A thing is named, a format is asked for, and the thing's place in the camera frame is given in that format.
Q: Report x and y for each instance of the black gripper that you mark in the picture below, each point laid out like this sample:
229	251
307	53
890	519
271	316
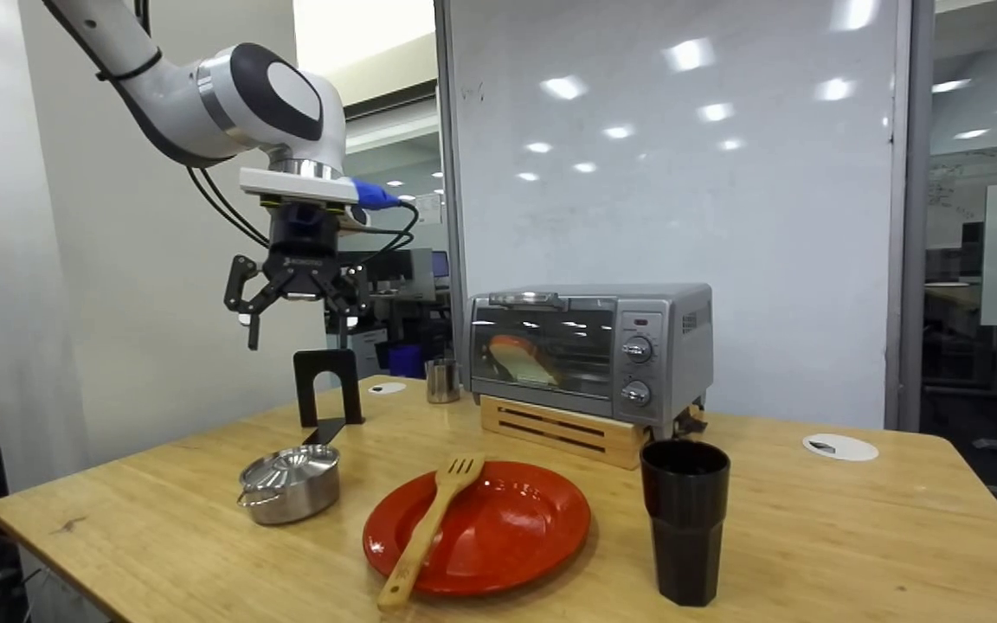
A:
303	248

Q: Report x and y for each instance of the silver pot lid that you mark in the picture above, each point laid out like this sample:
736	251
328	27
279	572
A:
288	467

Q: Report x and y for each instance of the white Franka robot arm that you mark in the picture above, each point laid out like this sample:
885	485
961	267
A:
205	98

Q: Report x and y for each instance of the blue storage bin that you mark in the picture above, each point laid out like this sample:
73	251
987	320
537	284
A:
409	361

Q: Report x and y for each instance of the white round table grommet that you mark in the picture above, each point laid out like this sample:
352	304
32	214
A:
384	388
843	448

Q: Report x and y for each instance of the wooden spatula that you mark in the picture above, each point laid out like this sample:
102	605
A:
432	521

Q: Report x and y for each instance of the wooden crate stand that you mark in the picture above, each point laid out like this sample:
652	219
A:
555	431

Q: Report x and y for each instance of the silver toaster oven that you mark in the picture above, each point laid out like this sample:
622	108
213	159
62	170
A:
588	347

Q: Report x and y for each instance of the red plate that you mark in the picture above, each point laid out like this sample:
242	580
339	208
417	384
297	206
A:
510	531

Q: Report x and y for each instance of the large whiteboard panel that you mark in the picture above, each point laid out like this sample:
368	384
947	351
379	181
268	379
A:
683	208

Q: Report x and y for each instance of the black plastic cup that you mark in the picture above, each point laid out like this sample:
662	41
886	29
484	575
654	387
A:
686	524

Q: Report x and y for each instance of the black metal bracket stand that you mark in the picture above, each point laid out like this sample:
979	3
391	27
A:
311	392

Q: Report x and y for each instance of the wrist camera with blue plug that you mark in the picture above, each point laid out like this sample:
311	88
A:
303	186

